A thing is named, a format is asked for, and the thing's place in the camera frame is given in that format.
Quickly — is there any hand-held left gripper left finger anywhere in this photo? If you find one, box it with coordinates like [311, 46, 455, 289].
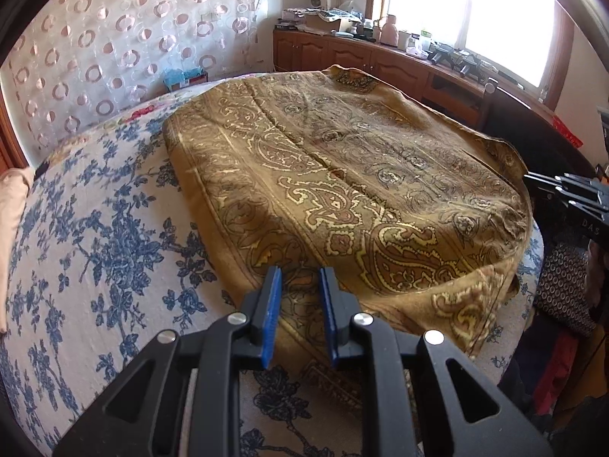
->
[52, 265, 284, 457]

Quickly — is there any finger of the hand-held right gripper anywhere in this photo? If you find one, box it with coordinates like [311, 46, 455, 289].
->
[568, 200, 609, 241]
[522, 173, 609, 201]

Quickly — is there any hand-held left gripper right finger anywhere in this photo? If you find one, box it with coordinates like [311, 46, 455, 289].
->
[319, 267, 555, 457]

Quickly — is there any gold patterned garment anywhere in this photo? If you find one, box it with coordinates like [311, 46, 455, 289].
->
[162, 63, 534, 410]

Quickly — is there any red paper item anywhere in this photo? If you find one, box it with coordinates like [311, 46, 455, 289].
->
[551, 115, 584, 149]

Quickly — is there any black dotted bag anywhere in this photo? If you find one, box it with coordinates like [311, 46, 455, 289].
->
[532, 242, 599, 340]

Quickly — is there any red cloth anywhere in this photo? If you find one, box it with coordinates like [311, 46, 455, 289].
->
[532, 328, 580, 416]

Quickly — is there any blue floral bed sheet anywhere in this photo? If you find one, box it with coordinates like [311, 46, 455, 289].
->
[0, 70, 547, 457]

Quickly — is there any pink floral quilt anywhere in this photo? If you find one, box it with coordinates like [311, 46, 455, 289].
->
[45, 80, 201, 165]

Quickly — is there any wooden cabinet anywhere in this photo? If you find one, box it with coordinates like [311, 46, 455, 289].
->
[272, 27, 498, 125]

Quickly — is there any cardboard box with blue bag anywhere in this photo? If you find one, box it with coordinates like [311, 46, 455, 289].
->
[164, 67, 209, 91]

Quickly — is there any pink cloth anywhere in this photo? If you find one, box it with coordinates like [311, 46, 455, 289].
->
[0, 168, 35, 335]

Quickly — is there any sheer curtain with circles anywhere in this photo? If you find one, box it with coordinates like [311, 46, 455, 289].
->
[0, 0, 268, 165]

